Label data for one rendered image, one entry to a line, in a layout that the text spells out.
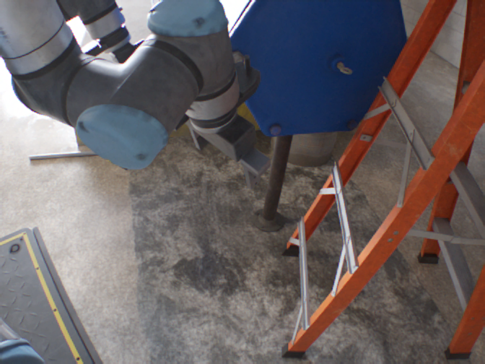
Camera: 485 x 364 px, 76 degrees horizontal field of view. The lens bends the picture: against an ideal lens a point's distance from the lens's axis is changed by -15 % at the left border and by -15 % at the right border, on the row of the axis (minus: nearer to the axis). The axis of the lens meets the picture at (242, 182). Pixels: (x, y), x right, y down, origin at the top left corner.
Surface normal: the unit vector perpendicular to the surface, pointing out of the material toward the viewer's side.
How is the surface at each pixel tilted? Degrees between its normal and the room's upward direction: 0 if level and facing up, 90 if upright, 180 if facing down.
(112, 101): 25
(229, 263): 0
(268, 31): 84
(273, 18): 82
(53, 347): 0
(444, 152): 87
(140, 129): 61
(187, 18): 19
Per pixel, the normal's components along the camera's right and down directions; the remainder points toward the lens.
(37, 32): 0.75, 0.54
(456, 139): -0.04, 0.60
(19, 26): 0.51, 0.72
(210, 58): 0.83, 0.22
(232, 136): -0.11, -0.46
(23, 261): 0.09, -0.76
